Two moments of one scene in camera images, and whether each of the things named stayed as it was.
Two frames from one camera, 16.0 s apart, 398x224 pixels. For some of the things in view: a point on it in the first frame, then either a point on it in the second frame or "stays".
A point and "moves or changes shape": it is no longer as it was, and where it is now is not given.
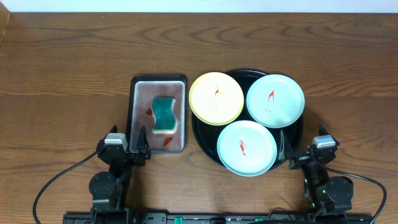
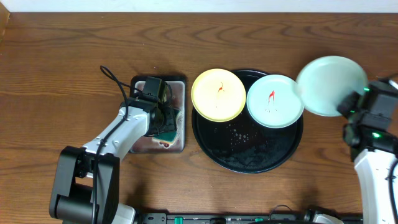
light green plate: x=246 y=148 → x=323 y=83
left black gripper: x=125 y=155 → x=169 y=120
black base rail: x=191 y=218 stays
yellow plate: x=216 y=98 stays
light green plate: x=275 y=101 stays
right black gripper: x=285 y=147 → x=344 y=104
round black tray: x=207 y=135 stays
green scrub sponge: x=163 y=112 moves or changes shape
